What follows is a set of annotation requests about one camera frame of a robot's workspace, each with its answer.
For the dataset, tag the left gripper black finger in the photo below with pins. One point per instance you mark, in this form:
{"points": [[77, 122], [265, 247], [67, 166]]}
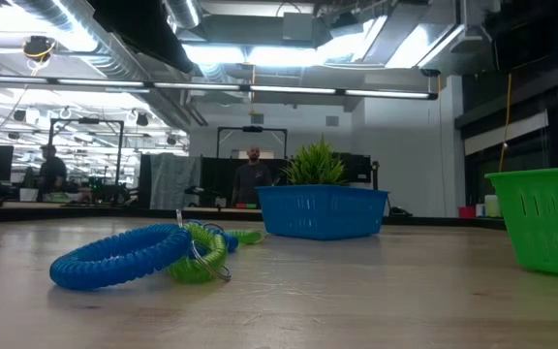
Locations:
{"points": [[170, 46]]}

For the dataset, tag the black ceiling-hung device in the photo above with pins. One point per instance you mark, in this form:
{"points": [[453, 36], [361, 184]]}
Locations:
{"points": [[38, 47]]}

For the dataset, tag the grey hanging cloth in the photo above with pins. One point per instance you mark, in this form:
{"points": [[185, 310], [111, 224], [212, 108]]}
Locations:
{"points": [[175, 181]]}

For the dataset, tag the person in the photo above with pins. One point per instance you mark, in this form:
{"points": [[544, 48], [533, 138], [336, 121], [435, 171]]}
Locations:
{"points": [[52, 172], [251, 181]]}

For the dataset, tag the white plastic container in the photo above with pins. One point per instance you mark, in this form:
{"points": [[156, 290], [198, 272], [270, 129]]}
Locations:
{"points": [[492, 206]]}

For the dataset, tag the potted green artificial plant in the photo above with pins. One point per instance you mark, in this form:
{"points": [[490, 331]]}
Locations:
{"points": [[314, 167]]}

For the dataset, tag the green plastic basket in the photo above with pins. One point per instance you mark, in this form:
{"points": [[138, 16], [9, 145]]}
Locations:
{"points": [[550, 223]]}

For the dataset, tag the red cup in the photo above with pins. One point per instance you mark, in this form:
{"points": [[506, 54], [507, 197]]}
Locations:
{"points": [[467, 212]]}

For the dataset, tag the black partition screen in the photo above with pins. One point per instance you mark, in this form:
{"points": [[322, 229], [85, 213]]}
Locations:
{"points": [[356, 167]]}

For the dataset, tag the blue plastic basket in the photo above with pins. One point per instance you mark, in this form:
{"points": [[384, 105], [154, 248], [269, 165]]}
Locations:
{"points": [[322, 213]]}

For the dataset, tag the black rig gantry frame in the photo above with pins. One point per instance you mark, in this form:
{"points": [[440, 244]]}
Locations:
{"points": [[252, 129], [85, 120]]}

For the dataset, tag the black aluminium table frame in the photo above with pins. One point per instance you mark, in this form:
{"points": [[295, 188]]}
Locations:
{"points": [[114, 213]]}

